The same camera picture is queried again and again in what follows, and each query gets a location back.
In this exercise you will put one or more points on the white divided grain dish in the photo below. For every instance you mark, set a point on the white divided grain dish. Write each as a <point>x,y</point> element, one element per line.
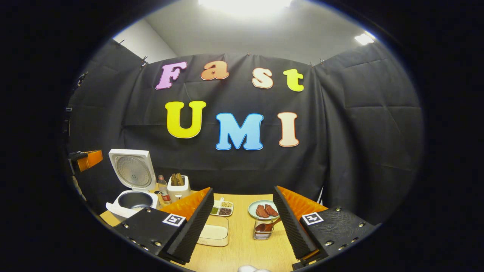
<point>223,207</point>

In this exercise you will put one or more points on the metal chopstick holder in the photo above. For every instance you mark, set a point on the metal chopstick holder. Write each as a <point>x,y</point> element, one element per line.
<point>261,235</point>

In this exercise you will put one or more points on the dark wooden spoon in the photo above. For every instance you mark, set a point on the dark wooden spoon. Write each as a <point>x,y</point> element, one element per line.
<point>264,226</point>

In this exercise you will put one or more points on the brown toast slice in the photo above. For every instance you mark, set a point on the brown toast slice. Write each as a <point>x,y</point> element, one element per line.
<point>180,179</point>
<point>174,180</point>

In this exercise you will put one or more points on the red meat piece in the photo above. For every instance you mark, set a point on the red meat piece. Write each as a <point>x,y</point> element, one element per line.
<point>261,211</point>
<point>271,210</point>

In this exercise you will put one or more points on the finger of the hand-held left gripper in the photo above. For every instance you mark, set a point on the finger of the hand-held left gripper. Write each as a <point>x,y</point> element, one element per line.
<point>92,158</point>

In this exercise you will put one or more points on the clear plastic rice container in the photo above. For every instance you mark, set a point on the clear plastic rice container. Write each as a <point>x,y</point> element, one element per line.
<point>213,232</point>

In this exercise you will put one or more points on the white rice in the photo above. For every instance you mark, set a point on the white rice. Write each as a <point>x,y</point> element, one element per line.
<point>213,232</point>

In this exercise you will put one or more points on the small ceiling light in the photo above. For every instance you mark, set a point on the small ceiling light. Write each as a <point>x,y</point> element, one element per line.
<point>363,38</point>

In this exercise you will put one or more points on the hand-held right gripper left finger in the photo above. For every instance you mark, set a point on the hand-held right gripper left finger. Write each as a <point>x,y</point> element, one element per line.
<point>196,226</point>

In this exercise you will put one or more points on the black backdrop cloth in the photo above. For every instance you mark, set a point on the black backdrop cloth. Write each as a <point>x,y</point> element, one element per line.
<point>340,143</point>

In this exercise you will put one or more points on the white rice cooker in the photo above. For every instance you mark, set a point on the white rice cooker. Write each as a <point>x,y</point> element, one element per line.
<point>132,170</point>

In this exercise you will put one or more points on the white toaster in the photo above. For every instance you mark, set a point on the white toaster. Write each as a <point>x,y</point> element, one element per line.
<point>179,192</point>

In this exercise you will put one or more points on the large ceiling light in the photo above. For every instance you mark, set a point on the large ceiling light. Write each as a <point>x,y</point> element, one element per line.
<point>245,5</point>

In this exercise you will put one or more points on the clear plastic water bottle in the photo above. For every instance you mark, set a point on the clear plastic water bottle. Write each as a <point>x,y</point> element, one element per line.
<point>164,192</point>

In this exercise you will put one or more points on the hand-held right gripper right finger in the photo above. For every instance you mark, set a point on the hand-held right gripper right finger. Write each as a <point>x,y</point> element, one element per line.
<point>291,226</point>

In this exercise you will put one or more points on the pale green plate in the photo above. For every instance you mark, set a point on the pale green plate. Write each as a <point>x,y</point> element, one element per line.
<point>252,208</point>

